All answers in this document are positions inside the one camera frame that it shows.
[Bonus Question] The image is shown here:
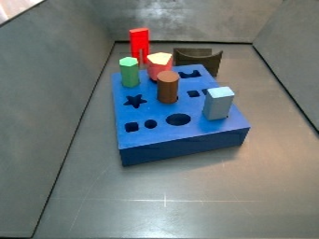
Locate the blue shape-sorter board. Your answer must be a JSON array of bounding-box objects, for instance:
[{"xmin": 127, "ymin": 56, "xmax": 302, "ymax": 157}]
[{"xmin": 111, "ymin": 64, "xmax": 251, "ymax": 166}]

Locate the black curved holder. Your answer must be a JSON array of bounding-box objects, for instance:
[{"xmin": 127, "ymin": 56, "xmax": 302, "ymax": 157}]
[{"xmin": 174, "ymin": 48, "xmax": 223, "ymax": 77}]

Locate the pink pentagonal peg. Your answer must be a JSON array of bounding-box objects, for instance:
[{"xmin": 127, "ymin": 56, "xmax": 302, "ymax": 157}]
[{"xmin": 147, "ymin": 52, "xmax": 172, "ymax": 80}]

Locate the green hexagonal peg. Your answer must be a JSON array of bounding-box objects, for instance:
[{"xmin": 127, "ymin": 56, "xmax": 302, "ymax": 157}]
[{"xmin": 120, "ymin": 57, "xmax": 140, "ymax": 88}]

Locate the red two-legged block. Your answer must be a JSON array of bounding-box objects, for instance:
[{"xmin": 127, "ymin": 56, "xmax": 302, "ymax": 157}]
[{"xmin": 128, "ymin": 28, "xmax": 150, "ymax": 63}]

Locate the brown cylinder peg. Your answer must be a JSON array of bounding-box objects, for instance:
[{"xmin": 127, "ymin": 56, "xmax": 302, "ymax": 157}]
[{"xmin": 158, "ymin": 71, "xmax": 179, "ymax": 104}]

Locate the light blue rectangular block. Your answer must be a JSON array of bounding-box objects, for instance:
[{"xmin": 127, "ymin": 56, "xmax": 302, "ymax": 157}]
[{"xmin": 202, "ymin": 87, "xmax": 235, "ymax": 120}]

